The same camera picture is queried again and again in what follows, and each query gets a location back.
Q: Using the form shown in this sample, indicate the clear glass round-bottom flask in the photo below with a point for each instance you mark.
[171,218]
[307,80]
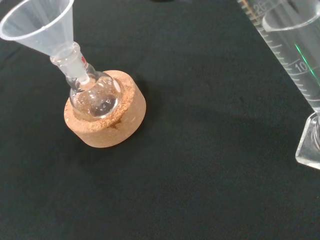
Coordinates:
[96,96]

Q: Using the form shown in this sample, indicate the black bench cloth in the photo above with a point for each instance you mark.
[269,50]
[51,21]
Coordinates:
[187,162]

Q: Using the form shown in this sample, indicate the clear plastic funnel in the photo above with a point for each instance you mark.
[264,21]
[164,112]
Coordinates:
[37,27]

